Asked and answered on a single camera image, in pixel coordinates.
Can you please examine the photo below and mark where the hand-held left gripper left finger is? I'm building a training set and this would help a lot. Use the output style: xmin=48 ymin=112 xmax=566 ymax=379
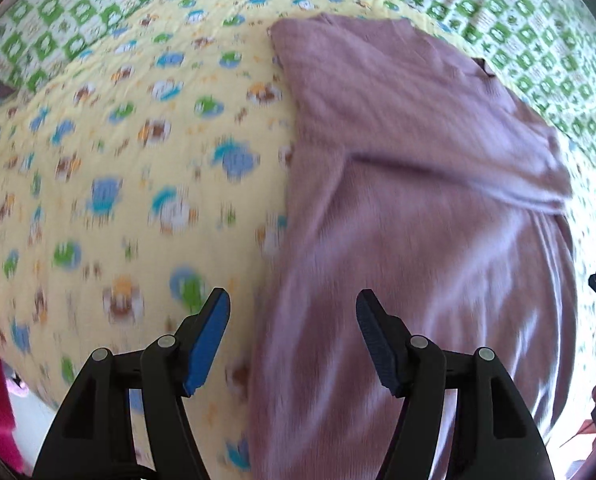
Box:
xmin=32 ymin=287 xmax=231 ymax=480

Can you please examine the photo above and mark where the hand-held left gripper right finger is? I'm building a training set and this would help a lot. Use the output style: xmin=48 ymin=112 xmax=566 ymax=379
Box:
xmin=356 ymin=289 xmax=555 ymax=480

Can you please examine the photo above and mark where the mauve knit garment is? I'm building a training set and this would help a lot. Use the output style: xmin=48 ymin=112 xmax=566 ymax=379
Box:
xmin=247 ymin=14 xmax=579 ymax=480

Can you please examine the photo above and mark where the yellow animal print blanket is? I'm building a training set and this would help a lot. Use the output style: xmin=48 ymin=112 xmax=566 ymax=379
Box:
xmin=0 ymin=0 xmax=596 ymax=480

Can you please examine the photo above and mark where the green checked bed sheet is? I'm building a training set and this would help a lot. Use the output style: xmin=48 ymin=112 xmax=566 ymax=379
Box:
xmin=0 ymin=0 xmax=596 ymax=181

